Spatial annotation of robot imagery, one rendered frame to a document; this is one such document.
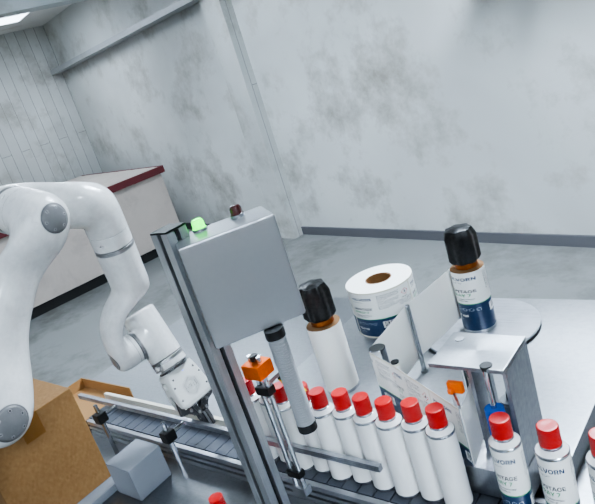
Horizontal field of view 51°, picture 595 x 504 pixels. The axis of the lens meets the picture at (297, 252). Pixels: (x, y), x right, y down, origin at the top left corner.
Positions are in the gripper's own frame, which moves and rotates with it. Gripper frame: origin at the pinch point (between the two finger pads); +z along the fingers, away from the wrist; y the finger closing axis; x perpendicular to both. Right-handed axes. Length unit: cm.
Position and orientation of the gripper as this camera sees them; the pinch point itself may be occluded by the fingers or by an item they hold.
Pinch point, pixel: (206, 418)
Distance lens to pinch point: 161.0
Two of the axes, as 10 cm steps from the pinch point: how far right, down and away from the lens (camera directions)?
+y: 5.9, -4.2, 6.9
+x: -6.1, 3.3, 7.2
